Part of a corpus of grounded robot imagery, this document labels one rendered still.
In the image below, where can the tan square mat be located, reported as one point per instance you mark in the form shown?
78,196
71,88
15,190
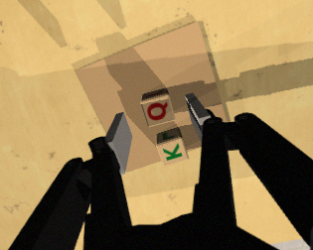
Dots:
177,61

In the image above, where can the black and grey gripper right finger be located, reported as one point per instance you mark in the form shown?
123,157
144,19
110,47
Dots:
284,170

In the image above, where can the beige block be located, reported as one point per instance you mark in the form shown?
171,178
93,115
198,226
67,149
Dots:
157,107
171,147

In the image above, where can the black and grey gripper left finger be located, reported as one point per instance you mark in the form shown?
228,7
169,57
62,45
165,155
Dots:
57,220

